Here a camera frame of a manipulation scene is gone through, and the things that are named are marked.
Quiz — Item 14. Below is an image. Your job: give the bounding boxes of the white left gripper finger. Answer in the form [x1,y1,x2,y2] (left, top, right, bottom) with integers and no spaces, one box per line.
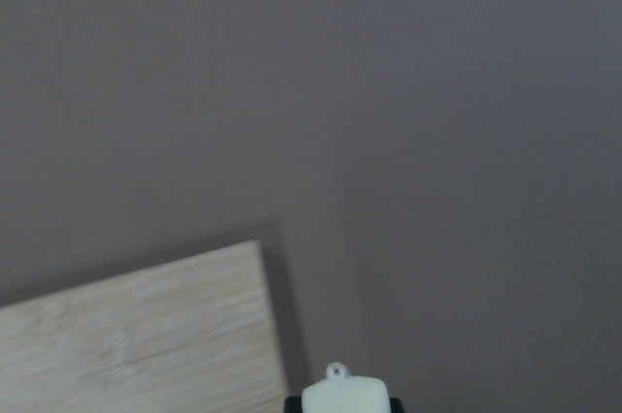
[301,361,391,413]

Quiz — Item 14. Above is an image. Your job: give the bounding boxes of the wooden cutting board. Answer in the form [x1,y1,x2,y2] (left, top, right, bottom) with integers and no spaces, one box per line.
[1,241,287,412]

